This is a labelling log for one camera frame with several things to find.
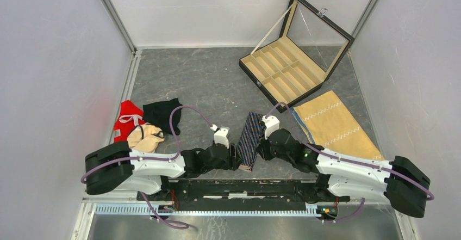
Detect beige underwear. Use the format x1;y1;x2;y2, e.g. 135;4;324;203
127;124;165;153

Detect red underwear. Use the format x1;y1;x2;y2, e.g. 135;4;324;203
113;100;146;143

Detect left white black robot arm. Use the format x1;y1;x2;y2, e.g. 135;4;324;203
81;141;242;201

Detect tan cloth mat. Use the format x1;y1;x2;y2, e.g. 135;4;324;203
291;91;384;161

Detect purple cable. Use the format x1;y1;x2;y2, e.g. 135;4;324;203
79;104;217;230
263;102;436;223

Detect blue striped boxer shorts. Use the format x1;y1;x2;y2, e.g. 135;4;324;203
236;112;264;172

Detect black compartment box glass lid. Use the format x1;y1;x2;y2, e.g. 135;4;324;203
239;0;355;113

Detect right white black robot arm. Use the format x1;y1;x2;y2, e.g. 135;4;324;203
257;128;433;218

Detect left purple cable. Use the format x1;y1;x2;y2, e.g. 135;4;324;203
79;104;217;230

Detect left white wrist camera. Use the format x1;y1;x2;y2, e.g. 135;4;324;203
210;124;230;149

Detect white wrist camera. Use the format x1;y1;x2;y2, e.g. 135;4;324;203
261;115;280;140
210;124;230;149

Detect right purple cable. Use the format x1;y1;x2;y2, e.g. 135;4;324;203
263;102;436;223

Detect white cable tray strip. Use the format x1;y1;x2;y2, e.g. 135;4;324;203
95;203;321;218

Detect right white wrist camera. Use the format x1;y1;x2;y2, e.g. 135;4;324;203
261;115;280;140

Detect black underwear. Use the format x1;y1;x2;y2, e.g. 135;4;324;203
142;98;182;135

